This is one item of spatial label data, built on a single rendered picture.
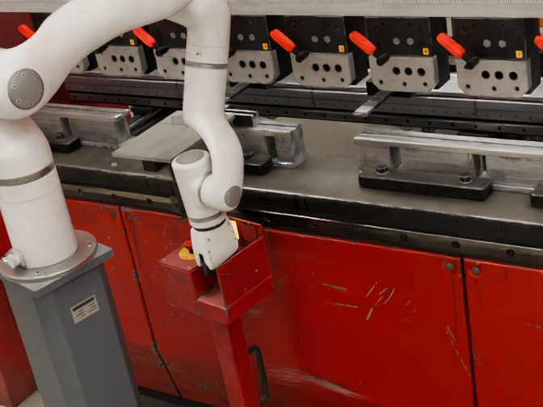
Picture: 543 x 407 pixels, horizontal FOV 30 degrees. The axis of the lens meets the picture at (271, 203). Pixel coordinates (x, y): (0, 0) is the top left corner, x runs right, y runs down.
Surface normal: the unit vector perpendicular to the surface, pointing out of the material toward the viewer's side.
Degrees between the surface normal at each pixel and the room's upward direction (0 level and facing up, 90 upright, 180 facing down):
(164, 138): 0
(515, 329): 90
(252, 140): 90
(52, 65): 82
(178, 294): 90
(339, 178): 0
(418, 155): 90
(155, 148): 0
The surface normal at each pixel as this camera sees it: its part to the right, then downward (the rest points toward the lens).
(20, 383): 0.83, 0.11
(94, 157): -0.17, -0.88
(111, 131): -0.53, 0.45
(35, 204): 0.41, 0.34
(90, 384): 0.70, 0.21
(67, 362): 0.00, 0.44
